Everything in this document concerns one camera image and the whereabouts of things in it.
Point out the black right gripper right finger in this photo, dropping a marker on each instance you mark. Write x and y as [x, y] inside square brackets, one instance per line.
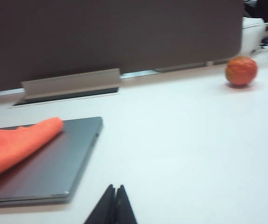
[124, 207]

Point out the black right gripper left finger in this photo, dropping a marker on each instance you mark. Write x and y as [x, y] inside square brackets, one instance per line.
[102, 210]

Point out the orange rag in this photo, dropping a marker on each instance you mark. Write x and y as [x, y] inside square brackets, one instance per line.
[15, 147]

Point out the grey closed Dell laptop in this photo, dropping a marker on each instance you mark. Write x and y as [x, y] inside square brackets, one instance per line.
[59, 158]

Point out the grey fabric desk divider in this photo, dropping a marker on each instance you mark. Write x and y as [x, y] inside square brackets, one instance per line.
[113, 35]

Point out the orange mandarin fruit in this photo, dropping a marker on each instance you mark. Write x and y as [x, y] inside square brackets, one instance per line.
[241, 71]

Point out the white rounded object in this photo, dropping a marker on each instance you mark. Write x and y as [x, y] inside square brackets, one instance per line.
[253, 35]

